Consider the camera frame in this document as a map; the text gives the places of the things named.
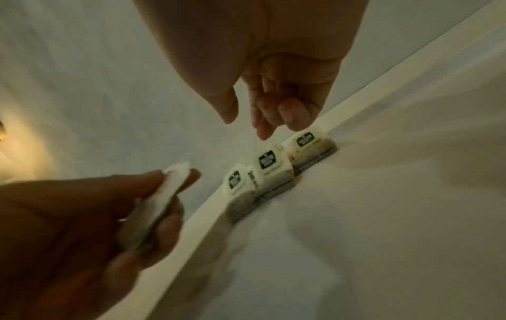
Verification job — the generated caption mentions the person's left hand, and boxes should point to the person's left hand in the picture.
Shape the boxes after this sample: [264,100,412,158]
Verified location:
[0,169,202,320]

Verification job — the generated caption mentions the person's right hand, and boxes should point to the person's right hand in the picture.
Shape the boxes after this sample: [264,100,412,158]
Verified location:
[132,0,370,141]

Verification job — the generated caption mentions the row of labelled tea bags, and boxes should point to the row of labelled tea bags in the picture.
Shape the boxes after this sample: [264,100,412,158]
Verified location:
[223,125,339,224]

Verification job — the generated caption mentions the white tea bag bundle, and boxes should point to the white tea bag bundle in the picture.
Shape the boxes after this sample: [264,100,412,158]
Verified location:
[118,161,191,252]

